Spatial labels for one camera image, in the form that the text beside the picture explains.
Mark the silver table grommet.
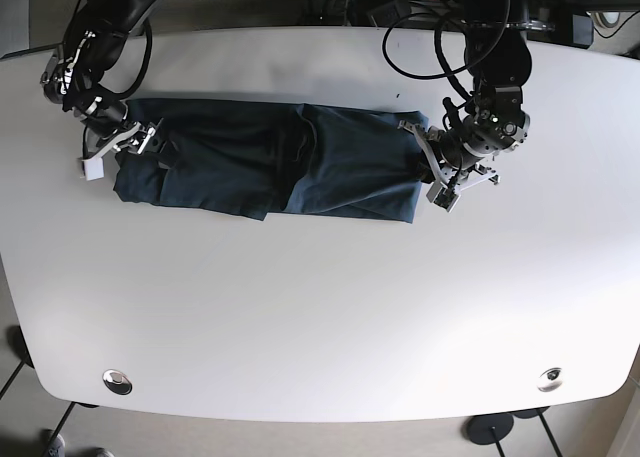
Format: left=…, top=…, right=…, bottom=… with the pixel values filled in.
left=536, top=367, right=564, bottom=393
left=102, top=369, right=133, bottom=396

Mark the dark blue T-shirt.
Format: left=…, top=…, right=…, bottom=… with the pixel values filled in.
left=114, top=98, right=426, bottom=223

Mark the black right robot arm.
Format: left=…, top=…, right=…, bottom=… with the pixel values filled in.
left=40, top=0, right=160, bottom=181

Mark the black round stand base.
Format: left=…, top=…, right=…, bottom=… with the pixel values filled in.
left=464, top=413, right=514, bottom=446

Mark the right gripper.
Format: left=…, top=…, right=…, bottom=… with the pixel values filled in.
left=73, top=96, right=181, bottom=170

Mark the left grey shoe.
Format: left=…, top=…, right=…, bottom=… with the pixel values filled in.
left=42, top=430, right=66, bottom=457

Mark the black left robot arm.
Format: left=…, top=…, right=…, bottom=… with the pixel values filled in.
left=399, top=0, right=532, bottom=210

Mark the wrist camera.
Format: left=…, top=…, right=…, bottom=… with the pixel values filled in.
left=426, top=181, right=460, bottom=212
left=79, top=157, right=105, bottom=181

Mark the right grey shoe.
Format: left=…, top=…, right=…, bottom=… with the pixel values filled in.
left=93, top=448, right=115, bottom=457

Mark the right silver table grommet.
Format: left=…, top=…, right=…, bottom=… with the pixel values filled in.
left=536, top=367, right=564, bottom=393

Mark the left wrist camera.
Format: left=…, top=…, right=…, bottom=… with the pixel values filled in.
left=426, top=181, right=460, bottom=212

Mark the left silver table grommet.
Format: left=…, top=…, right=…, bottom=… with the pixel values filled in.
left=102, top=369, right=133, bottom=396

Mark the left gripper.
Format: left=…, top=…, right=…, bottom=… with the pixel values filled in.
left=398, top=85, right=530, bottom=197

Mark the grey shoe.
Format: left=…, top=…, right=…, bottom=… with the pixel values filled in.
left=42, top=430, right=66, bottom=457
left=93, top=448, right=115, bottom=457

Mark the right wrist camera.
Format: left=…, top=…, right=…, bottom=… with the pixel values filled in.
left=79, top=157, right=105, bottom=181

